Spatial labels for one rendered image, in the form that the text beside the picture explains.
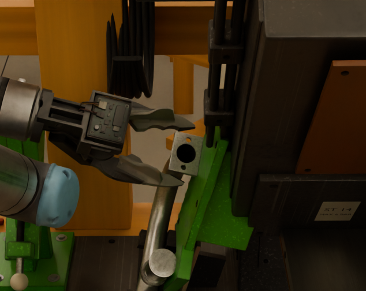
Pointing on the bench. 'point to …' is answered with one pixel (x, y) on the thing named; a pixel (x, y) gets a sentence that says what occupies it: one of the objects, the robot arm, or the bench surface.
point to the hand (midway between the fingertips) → (180, 154)
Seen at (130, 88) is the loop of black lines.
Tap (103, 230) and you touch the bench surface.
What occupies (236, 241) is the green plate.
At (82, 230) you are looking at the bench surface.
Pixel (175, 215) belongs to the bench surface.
